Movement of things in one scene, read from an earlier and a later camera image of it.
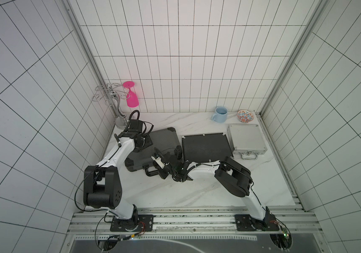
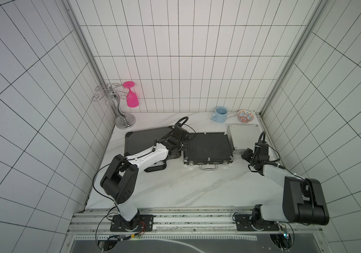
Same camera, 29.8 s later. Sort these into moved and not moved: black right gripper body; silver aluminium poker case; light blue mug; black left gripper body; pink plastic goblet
Moved: black left gripper body; black right gripper body
Not moved: light blue mug; silver aluminium poker case; pink plastic goblet
